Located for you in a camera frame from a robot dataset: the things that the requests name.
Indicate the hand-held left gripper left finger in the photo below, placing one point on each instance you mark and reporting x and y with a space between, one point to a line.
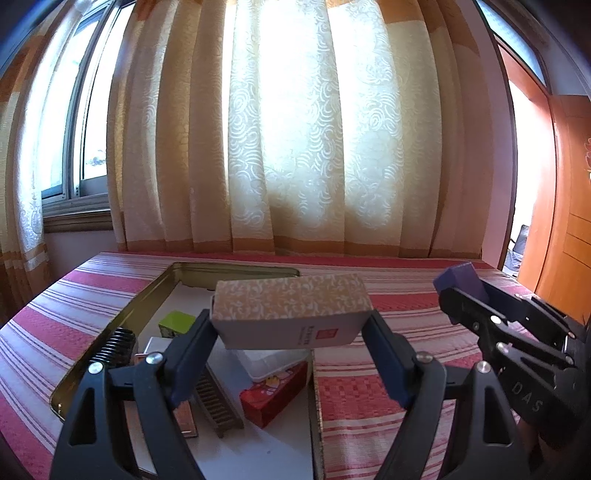
194 357

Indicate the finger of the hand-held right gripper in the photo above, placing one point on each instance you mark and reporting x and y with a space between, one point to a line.
531 311
489 330

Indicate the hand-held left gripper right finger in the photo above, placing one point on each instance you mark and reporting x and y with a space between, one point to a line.
388 362

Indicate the white power adapter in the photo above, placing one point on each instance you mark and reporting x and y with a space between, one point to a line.
157 346

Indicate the green toy brick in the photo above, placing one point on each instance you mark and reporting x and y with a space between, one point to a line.
175 323

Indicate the brown ridged comb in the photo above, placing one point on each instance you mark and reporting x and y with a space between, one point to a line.
221 406

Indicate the purple cube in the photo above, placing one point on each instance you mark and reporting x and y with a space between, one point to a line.
464 279

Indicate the clear plastic box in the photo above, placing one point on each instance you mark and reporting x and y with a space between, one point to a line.
268 364

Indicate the red toy brick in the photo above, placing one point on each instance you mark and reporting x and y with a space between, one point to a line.
268 406

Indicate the beige patterned cardboard box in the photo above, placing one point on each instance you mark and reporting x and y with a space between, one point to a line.
286 304

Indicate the gold metal tin tray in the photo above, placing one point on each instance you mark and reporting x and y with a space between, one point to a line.
272 445

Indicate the dark chair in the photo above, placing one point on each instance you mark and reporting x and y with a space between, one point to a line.
517 249

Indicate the red striped bed sheet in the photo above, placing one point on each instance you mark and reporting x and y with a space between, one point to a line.
415 286

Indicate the wooden door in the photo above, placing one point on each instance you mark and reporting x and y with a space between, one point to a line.
563 221

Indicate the pink flower door sticker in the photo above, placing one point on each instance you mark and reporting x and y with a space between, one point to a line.
587 157

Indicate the wooden window sill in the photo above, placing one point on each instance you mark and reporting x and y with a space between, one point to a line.
78 221

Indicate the white lace curtain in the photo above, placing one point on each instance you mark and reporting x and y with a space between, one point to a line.
23 221

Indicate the yellow patterned curtain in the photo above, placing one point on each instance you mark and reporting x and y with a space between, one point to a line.
300 138

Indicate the window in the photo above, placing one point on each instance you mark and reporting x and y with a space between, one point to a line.
87 115

